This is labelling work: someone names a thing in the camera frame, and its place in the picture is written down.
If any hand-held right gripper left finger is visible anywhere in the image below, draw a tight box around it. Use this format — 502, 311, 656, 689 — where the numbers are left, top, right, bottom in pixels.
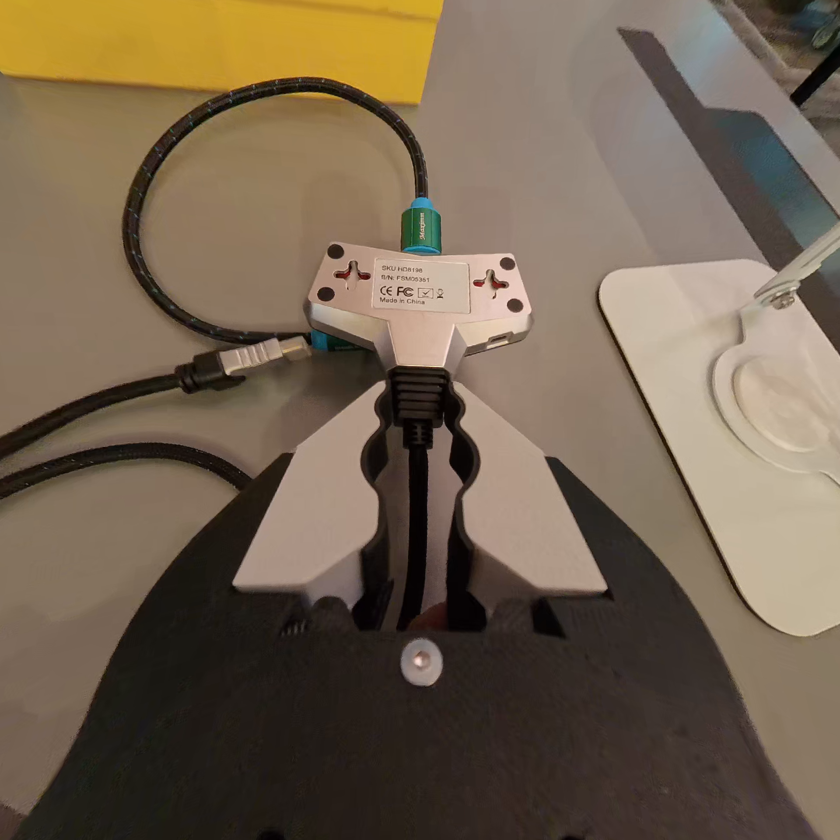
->
231, 379, 396, 630

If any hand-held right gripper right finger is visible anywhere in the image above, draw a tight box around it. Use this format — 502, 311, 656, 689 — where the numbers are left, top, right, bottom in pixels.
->
445, 382, 609, 630

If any black cable with silver plug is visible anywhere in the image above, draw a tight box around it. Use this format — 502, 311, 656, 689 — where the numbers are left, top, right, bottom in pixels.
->
0, 333, 448, 632

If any looped braided HDMI cable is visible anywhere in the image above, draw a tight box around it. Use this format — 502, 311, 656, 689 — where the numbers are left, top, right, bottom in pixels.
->
121, 77, 442, 358

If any white folding stand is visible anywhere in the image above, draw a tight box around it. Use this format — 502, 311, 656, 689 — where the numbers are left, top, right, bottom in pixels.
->
598, 222, 840, 637

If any yellow plastic bin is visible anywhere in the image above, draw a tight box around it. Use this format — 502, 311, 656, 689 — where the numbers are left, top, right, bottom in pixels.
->
0, 0, 446, 106

